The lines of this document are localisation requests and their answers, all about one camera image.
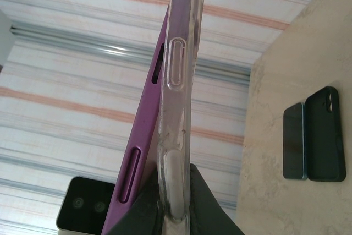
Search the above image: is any purple smartphone black screen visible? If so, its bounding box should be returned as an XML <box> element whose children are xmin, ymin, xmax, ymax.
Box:
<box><xmin>101</xmin><ymin>0</ymin><xmax>195</xmax><ymax>235</ymax></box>

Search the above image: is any aluminium corner post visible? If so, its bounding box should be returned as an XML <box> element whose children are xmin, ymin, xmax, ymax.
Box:
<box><xmin>10</xmin><ymin>23</ymin><xmax>252</xmax><ymax>81</ymax></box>

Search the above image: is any black phone case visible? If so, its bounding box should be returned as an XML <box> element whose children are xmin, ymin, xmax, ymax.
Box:
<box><xmin>304</xmin><ymin>86</ymin><xmax>347</xmax><ymax>183</ymax></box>

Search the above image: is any teal smartphone black screen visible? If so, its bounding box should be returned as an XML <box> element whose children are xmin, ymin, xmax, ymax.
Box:
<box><xmin>282</xmin><ymin>102</ymin><xmax>308</xmax><ymax>180</ymax></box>

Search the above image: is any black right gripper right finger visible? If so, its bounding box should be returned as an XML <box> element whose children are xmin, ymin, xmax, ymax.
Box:
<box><xmin>186</xmin><ymin>163</ymin><xmax>240</xmax><ymax>235</ymax></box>

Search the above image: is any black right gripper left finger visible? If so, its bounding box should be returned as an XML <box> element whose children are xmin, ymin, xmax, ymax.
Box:
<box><xmin>106</xmin><ymin>187</ymin><xmax>166</xmax><ymax>235</ymax></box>

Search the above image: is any clear phone case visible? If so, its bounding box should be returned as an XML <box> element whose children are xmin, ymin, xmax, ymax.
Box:
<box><xmin>155</xmin><ymin>0</ymin><xmax>206</xmax><ymax>235</ymax></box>

